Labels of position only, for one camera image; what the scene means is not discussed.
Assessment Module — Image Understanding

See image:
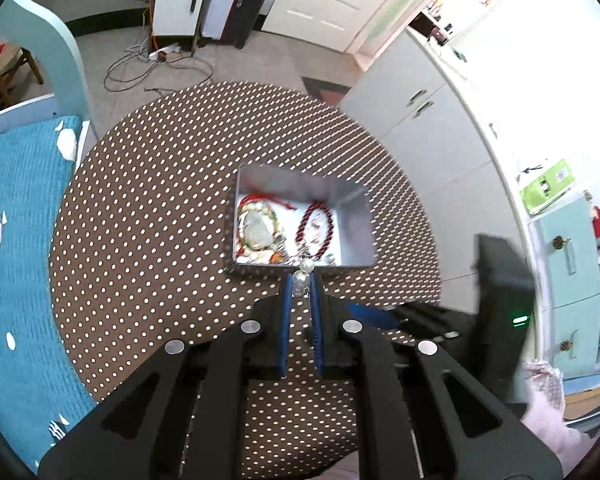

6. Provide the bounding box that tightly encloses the brown polka dot tablecloth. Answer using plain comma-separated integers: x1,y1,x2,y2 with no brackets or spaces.
49,81,441,480

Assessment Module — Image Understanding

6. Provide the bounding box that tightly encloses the red multicoloured string bracelet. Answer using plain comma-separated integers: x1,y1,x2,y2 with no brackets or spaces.
236,192,297,264

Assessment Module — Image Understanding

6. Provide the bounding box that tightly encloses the light blue drawer cabinet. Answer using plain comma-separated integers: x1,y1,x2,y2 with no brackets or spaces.
527,195,600,381

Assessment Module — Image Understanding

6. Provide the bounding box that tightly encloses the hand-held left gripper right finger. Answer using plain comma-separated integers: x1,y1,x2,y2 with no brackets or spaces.
307,272,563,480

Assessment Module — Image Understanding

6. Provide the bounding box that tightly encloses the green box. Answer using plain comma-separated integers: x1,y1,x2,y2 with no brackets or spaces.
519,159,576,213

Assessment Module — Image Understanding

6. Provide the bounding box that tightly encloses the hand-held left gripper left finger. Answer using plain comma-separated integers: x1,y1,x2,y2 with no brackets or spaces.
37,272,294,480

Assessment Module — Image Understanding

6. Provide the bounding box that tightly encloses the reddish door mat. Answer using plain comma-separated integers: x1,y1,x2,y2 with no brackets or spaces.
302,76,353,107

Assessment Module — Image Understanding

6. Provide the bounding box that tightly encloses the teal candy print blanket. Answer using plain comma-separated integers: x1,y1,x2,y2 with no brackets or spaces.
0,115,98,476

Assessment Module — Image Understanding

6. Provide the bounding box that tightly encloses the white power strip with cables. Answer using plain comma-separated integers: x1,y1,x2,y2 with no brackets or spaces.
104,35,214,94

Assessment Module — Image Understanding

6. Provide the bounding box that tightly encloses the light blue chair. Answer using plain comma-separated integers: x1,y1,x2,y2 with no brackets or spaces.
0,0,98,146

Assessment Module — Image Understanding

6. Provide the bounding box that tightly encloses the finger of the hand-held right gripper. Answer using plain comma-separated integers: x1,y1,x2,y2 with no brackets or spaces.
390,301,478,346
347,303,416,343

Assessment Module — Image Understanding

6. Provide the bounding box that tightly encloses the person's right forearm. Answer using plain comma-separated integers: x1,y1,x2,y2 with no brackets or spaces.
522,362,593,461

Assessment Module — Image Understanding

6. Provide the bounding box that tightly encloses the dark red bead bracelet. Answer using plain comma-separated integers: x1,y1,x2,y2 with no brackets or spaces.
295,201,336,256

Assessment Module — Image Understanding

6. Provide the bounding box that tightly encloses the pale green jade pendant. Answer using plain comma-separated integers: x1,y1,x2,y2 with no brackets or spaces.
245,212,274,239

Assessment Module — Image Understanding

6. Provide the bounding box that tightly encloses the small white cabinet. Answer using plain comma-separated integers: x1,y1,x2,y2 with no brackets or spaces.
152,0,216,41

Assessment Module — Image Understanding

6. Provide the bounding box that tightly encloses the white wardrobe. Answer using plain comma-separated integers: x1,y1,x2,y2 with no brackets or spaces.
340,25,511,281

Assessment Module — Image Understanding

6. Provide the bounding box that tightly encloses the white bead bracelet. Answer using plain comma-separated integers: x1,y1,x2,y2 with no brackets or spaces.
236,202,284,252

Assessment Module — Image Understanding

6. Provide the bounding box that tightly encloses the silver metal tin box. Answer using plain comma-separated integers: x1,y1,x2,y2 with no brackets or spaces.
225,164,378,276

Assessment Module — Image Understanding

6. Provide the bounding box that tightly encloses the wooden stool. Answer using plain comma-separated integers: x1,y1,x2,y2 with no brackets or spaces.
0,42,46,116

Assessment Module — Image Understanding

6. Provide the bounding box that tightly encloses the clear bead bracelet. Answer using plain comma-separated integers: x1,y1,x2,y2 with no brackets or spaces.
291,257,315,297

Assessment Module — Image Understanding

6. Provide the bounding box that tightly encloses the dark tall cabinet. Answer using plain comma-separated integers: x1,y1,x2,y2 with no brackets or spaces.
202,0,296,48

